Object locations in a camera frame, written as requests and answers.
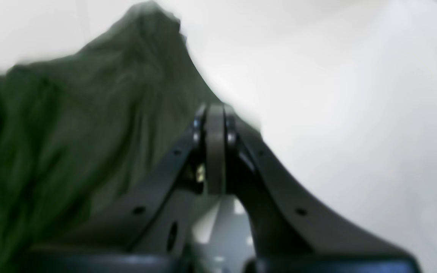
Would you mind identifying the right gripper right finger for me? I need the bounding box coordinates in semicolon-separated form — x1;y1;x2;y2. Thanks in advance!
215;105;420;273

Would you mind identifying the dark green t-shirt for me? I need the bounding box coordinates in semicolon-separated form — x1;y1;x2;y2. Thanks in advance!
0;1;218;273

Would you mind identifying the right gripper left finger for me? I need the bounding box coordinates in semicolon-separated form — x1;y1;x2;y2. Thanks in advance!
25;105;217;273

